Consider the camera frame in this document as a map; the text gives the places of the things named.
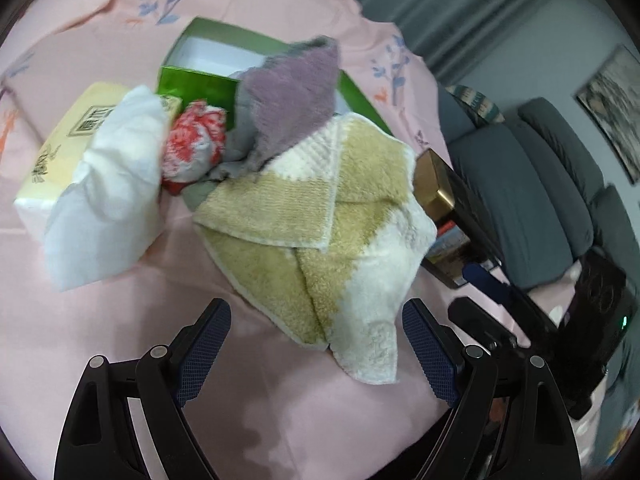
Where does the red white sock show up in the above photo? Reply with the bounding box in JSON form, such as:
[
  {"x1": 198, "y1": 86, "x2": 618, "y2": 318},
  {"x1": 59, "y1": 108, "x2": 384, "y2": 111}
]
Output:
[{"x1": 162, "y1": 100, "x2": 227, "y2": 195}]

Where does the purple grey plush towel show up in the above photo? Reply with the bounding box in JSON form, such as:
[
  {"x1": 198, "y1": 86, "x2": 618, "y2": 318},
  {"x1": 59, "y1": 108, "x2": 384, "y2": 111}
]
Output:
[{"x1": 181, "y1": 36, "x2": 341, "y2": 211}]

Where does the colourful printed booklet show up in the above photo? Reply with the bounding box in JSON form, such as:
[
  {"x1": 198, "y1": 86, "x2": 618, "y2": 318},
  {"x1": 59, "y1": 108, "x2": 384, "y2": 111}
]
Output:
[{"x1": 421, "y1": 220, "x2": 501, "y2": 289}]

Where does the gold black gift box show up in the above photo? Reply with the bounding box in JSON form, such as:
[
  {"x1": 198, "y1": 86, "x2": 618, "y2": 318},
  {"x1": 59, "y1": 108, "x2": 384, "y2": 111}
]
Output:
[{"x1": 413, "y1": 150, "x2": 502, "y2": 260}]

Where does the white tissue sheet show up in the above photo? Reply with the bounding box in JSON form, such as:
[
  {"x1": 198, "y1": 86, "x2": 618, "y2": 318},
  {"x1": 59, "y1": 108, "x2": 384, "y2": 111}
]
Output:
[{"x1": 43, "y1": 86, "x2": 169, "y2": 290}]

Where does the grey sofa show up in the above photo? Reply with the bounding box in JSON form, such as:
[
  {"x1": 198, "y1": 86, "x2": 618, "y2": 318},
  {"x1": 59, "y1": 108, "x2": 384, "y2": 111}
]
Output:
[{"x1": 437, "y1": 81, "x2": 640, "y2": 461}]

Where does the yellow tissue pack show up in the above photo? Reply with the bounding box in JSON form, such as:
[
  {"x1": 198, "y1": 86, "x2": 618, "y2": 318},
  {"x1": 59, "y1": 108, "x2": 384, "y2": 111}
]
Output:
[{"x1": 14, "y1": 82, "x2": 176, "y2": 244}]

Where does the green cardboard box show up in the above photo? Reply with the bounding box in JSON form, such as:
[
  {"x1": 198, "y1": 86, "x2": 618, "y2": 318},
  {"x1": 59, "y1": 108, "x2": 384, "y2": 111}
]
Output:
[{"x1": 155, "y1": 15, "x2": 396, "y2": 137}]

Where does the framed wall picture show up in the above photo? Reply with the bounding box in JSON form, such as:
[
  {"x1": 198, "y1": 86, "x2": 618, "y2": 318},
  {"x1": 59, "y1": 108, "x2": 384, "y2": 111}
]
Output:
[{"x1": 575, "y1": 44, "x2": 639, "y2": 185}]

